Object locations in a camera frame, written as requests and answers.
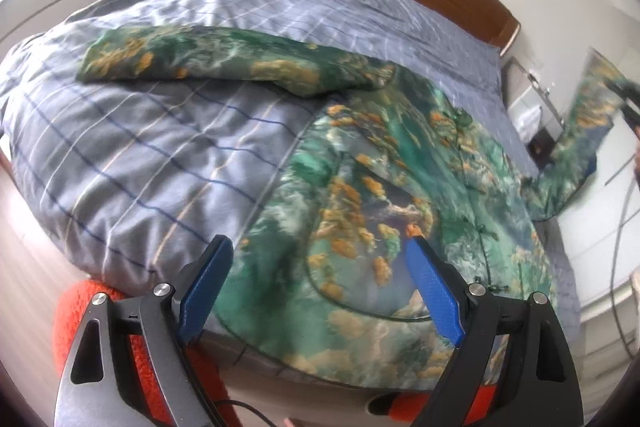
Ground white bedside table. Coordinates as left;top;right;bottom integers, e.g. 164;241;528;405
502;57;566;168

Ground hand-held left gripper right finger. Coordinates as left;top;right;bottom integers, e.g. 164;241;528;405
406;236;583;427

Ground green printed jacket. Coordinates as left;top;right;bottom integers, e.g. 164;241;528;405
75;24;618;393

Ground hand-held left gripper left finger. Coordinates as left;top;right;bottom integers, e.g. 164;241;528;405
54;234;235;427

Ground orange fuzzy clothing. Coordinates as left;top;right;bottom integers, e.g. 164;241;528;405
52;279;501;427

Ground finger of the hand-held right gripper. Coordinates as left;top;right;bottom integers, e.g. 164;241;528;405
606;76;640;130

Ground blue striped quilt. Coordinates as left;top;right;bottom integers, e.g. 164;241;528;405
0;0;583;343

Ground black cable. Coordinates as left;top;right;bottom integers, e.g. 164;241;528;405
215;417;281;427

